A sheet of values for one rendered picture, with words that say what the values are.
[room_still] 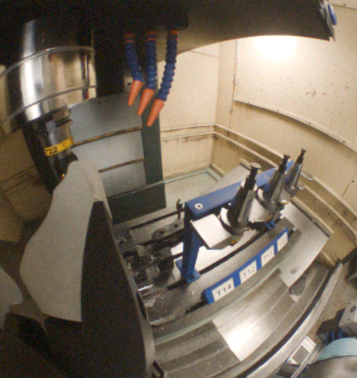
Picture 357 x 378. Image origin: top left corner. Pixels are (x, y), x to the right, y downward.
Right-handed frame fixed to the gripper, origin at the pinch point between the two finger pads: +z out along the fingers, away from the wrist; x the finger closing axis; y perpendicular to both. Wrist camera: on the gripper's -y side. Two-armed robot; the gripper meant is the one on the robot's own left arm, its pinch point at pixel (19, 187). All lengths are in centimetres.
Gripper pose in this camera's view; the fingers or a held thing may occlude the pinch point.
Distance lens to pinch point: 11.8
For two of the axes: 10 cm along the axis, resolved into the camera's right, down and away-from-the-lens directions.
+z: -5.4, -5.6, 6.3
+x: 8.4, -3.4, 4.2
